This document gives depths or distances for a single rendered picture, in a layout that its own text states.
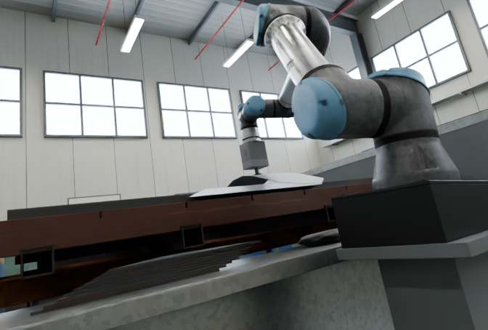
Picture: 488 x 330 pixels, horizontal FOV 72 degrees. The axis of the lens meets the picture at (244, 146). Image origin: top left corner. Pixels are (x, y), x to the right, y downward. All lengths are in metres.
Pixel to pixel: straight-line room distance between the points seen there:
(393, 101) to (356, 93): 0.07
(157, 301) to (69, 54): 10.21
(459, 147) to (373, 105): 1.09
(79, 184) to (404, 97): 8.96
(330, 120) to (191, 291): 0.36
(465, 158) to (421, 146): 1.04
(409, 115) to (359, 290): 0.53
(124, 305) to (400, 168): 0.49
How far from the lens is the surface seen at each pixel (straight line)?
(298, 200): 0.95
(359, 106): 0.63
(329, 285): 0.95
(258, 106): 1.25
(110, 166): 9.55
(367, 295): 1.05
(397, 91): 0.69
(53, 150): 9.51
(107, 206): 0.77
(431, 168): 0.66
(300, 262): 0.67
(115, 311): 0.52
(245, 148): 1.32
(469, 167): 1.70
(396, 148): 0.67
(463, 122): 1.71
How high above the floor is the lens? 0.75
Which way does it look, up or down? 14 degrees up
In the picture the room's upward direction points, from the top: 10 degrees counter-clockwise
